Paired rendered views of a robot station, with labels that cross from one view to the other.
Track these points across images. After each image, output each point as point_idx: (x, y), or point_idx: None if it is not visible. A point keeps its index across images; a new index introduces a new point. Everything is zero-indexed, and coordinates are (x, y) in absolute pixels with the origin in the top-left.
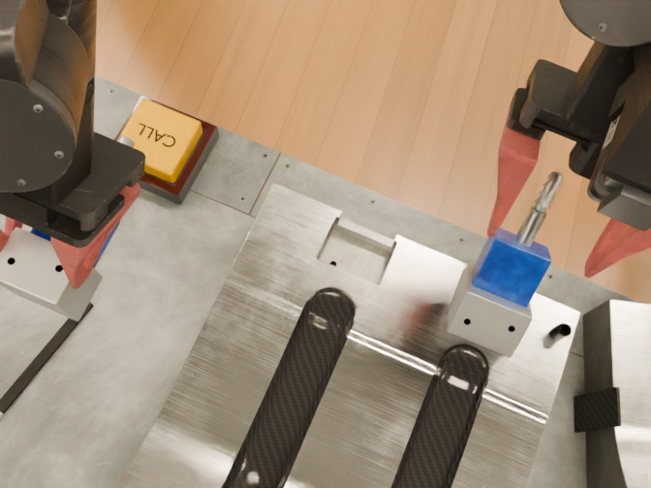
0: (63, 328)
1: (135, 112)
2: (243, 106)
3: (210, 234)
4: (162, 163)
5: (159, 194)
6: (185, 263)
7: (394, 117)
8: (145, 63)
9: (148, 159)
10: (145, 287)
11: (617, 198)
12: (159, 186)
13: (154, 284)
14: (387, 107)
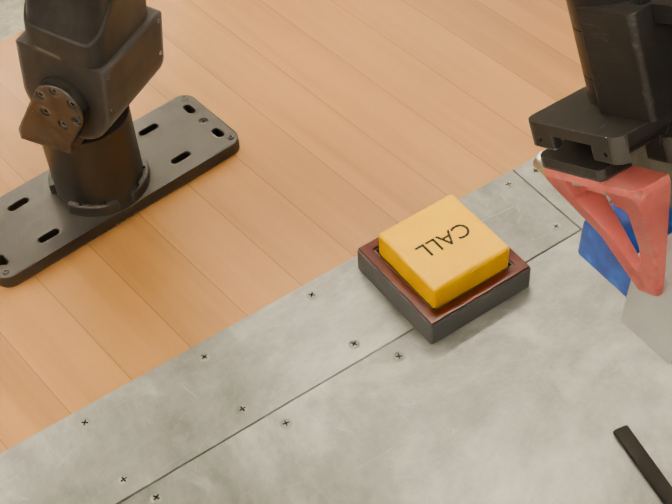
0: (646, 468)
1: (395, 248)
2: (422, 179)
3: (588, 274)
4: (488, 248)
5: (504, 295)
6: (615, 313)
7: (527, 61)
8: (291, 247)
9: (473, 259)
10: (627, 364)
11: None
12: (505, 278)
13: (628, 354)
14: (511, 62)
